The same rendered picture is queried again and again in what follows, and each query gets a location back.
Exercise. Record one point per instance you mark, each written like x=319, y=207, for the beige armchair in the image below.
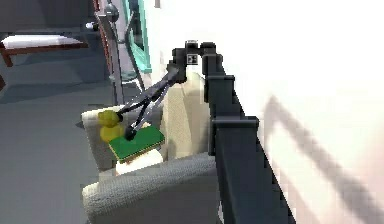
x=160, y=166

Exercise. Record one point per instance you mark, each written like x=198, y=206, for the yellow toy duck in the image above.
x=109, y=126

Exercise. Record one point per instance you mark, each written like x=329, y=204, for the grey floor lamp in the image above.
x=111, y=50

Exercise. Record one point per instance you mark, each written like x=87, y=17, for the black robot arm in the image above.
x=240, y=150

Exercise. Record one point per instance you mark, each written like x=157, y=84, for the green book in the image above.
x=137, y=143

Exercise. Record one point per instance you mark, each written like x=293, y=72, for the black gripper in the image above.
x=178, y=66

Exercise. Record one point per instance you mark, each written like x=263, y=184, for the teal framed mirror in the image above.
x=138, y=33

